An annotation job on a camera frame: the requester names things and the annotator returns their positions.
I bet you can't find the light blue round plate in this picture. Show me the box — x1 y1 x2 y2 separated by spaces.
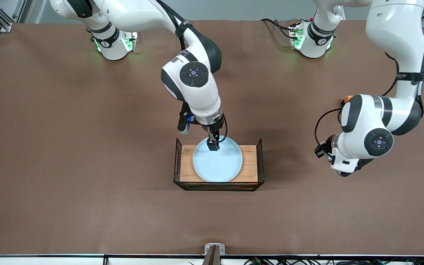
192 135 243 183

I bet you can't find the brown table mat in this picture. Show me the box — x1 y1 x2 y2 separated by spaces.
0 18 424 256

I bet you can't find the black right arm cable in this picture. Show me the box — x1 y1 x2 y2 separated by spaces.
157 0 229 143

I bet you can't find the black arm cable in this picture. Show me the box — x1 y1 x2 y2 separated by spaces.
314 52 400 149
157 0 229 143

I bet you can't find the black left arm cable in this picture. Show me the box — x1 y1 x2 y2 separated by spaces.
314 52 400 149

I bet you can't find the wire basket with wooden base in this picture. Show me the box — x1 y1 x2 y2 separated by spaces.
173 138 265 192

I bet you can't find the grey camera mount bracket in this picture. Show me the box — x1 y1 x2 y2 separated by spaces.
203 243 226 265

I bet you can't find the black base power cable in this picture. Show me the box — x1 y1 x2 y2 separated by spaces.
260 18 293 39

